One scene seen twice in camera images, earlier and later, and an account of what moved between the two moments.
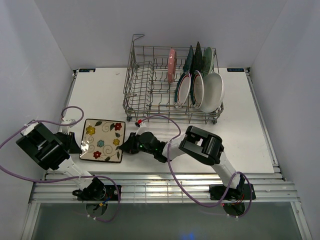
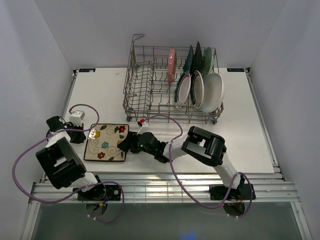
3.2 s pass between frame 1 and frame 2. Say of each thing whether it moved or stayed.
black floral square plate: stayed
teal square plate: stayed
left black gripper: moved
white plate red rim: stayed
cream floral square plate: moved
